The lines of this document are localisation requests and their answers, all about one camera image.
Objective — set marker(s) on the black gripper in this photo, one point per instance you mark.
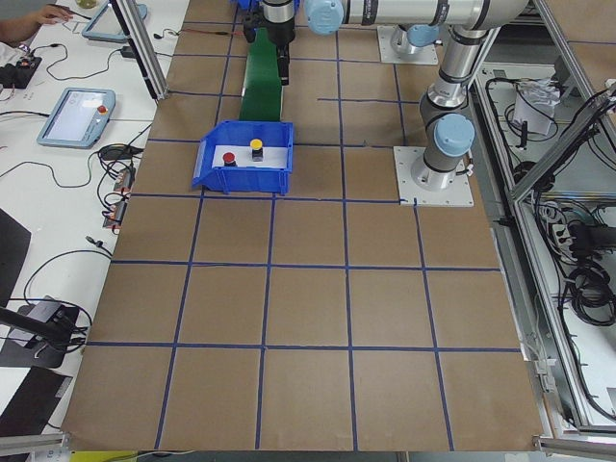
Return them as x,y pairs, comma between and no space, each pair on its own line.
280,30

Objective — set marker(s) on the yellow push button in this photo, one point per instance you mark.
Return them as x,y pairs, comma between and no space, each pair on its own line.
257,150

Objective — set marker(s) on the red push button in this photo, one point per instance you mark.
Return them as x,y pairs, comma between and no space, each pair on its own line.
229,159

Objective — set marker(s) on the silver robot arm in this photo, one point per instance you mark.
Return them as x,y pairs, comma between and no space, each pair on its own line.
409,39
450,135

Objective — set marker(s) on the person's hand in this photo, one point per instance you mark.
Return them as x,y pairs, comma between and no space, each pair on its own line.
52,14

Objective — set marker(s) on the green conveyor belt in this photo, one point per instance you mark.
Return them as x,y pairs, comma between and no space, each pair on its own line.
262,97

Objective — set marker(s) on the left blue plastic bin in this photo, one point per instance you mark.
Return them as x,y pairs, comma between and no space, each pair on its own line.
272,175

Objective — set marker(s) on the black power adapter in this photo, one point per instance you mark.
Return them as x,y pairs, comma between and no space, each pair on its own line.
127,52

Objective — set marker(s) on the far teach pendant tablet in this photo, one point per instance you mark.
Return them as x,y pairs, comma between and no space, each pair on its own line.
104,26

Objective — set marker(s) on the teach pendant tablet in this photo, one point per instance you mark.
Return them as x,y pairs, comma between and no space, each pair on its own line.
78,119
104,26

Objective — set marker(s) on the near teach pendant tablet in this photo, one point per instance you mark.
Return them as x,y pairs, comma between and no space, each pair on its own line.
78,119

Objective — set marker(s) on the brown paper table mat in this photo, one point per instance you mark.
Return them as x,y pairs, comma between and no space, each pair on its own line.
329,318

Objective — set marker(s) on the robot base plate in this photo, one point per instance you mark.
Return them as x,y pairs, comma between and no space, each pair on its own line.
427,56
418,185

